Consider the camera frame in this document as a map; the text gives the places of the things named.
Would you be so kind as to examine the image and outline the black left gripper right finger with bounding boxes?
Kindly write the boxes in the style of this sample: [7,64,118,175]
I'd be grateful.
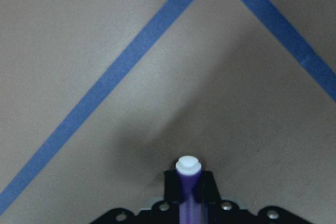
[196,171,218,203]

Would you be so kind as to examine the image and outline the purple pen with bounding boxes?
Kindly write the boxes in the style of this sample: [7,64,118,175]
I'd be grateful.
[175,155,202,224]

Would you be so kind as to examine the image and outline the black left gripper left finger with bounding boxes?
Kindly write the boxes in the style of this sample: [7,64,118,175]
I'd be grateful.
[164,170,183,203]

